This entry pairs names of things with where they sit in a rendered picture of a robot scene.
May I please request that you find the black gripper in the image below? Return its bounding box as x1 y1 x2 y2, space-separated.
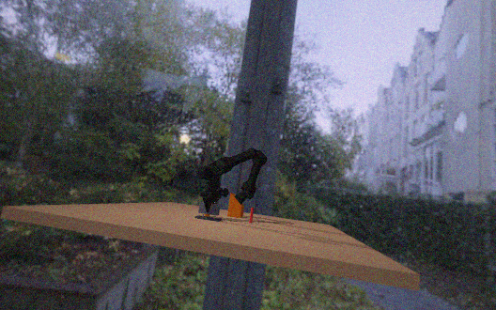
200 180 222 212

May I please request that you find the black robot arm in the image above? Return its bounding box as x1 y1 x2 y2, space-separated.
196 148 268 204

